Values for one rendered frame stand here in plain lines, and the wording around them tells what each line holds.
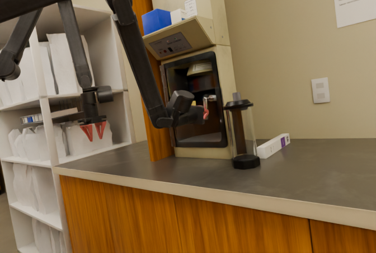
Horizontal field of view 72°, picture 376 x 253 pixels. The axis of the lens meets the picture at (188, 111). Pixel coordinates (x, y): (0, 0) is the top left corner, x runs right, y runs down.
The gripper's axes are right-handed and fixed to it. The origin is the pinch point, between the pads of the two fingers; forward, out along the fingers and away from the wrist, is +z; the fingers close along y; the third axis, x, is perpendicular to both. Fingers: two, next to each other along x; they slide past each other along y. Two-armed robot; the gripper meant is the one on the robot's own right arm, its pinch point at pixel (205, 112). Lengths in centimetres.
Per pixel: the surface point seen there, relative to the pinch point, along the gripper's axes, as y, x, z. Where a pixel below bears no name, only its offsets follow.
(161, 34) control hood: 17.2, -32.1, -4.6
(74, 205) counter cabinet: 77, 53, -20
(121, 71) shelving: 113, -22, 46
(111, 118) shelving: 136, 18, 50
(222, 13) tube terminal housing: -1.1, -40.1, 13.5
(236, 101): -16.6, -5.0, -4.3
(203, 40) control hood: 0.2, -28.2, 1.2
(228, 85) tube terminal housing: -4.8, -9.9, 10.2
